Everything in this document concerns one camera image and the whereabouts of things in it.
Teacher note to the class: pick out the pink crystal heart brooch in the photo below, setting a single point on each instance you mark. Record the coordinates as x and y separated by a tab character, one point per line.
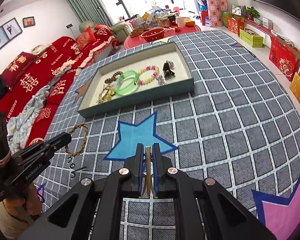
161	80

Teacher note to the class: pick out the teal jewelry tray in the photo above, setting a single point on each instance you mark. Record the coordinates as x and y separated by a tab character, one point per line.
148	63

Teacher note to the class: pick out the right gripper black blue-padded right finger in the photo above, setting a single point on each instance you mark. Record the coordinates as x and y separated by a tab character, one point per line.
163	185

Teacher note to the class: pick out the grey grid star rug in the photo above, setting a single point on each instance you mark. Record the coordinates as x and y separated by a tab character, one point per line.
238	126

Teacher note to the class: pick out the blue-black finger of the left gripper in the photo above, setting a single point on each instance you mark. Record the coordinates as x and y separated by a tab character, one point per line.
58	141

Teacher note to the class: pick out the light blue floral cloth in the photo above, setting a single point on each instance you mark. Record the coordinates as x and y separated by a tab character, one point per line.
19	127

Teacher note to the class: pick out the operator left hand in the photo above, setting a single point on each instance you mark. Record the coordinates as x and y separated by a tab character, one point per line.
13	212

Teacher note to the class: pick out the green cardboard box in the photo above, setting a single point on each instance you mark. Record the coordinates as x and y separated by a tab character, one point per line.
251	38

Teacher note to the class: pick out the red colander basket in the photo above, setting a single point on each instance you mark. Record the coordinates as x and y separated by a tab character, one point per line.
153	34

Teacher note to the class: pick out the framed wedding photo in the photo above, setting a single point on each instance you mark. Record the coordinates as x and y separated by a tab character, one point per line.
12	28

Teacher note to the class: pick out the green curtain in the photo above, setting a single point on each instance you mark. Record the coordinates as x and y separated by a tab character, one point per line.
90	10

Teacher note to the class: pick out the red floral wrapped box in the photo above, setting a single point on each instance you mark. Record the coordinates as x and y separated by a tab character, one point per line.
215	10

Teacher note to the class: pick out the pink crystal keychain charm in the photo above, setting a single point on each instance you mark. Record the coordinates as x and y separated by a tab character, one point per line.
171	64

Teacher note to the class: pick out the potted green plant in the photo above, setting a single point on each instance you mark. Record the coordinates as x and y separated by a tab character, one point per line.
250	12

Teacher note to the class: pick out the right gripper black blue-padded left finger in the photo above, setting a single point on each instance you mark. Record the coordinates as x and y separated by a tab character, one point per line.
133	186

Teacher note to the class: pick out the red embroidered cushion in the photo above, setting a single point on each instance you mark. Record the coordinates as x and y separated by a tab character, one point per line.
85	38

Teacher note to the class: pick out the small red framed picture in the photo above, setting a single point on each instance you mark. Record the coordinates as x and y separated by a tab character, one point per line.
29	22

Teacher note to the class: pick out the green translucent bangle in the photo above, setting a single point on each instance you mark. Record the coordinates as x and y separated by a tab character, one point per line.
126	83

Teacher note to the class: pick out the orange red gift bag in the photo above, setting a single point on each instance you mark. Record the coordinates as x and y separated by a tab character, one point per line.
235	25

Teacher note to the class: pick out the red wedding sofa cover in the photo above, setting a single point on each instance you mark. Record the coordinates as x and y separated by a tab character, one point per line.
28	73

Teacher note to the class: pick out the black hair claw clip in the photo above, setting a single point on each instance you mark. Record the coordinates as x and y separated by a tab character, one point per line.
167	71

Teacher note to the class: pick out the beige hair clip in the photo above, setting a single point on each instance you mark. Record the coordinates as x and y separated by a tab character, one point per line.
146	177

